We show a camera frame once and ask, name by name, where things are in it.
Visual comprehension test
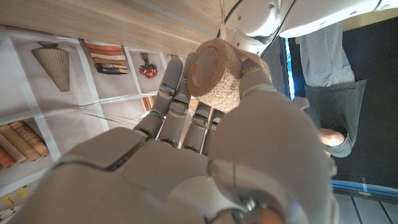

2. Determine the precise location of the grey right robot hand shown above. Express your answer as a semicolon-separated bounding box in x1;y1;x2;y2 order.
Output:
6;51;340;224

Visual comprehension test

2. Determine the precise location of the tan adhesive wrap roll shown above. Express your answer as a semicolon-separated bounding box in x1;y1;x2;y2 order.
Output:
187;0;272;113

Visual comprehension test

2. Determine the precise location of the bare forearm of person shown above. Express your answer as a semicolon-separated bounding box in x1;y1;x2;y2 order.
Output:
317;127;346;158

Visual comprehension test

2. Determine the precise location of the printed bookshelf backdrop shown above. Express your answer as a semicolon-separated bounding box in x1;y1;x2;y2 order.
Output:
0;24;200;218

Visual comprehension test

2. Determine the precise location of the grey trouser leg of person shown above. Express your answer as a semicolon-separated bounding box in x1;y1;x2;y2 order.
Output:
299;21;356;88

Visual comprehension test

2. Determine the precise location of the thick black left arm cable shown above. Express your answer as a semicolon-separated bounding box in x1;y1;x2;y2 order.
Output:
216;0;245;39

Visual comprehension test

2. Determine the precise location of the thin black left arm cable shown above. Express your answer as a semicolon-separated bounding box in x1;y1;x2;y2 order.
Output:
260;0;298;59

